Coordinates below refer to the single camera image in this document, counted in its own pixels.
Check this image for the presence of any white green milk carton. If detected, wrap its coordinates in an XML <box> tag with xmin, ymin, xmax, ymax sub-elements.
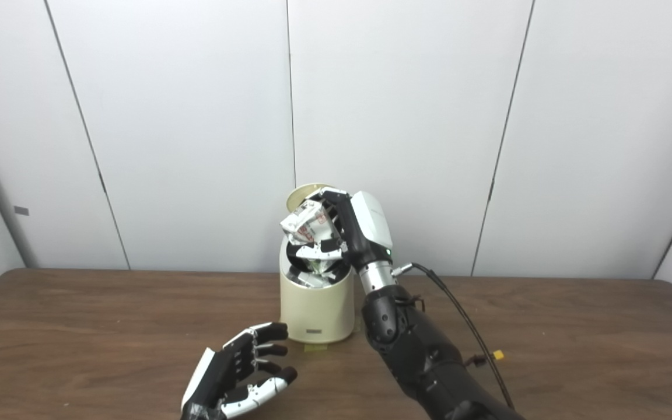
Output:
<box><xmin>279</xmin><ymin>199</ymin><xmax>342</xmax><ymax>289</ymax></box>

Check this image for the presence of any cream round bin lid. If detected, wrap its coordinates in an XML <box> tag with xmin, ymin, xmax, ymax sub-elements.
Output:
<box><xmin>287</xmin><ymin>183</ymin><xmax>331</xmax><ymax>212</ymax></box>

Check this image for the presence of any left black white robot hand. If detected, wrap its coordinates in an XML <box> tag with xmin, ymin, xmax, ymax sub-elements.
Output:
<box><xmin>180</xmin><ymin>322</ymin><xmax>298</xmax><ymax>420</ymax></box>

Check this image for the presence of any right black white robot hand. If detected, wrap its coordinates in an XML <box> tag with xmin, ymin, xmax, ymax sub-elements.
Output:
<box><xmin>286</xmin><ymin>188</ymin><xmax>395</xmax><ymax>272</ymax></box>

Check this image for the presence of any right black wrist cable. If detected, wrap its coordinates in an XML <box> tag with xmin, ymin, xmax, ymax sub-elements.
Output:
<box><xmin>391</xmin><ymin>262</ymin><xmax>515</xmax><ymax>409</ymax></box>

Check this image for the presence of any cream-colored trash bin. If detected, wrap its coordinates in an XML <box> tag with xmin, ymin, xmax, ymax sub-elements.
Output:
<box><xmin>279</xmin><ymin>233</ymin><xmax>355</xmax><ymax>344</ymax></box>

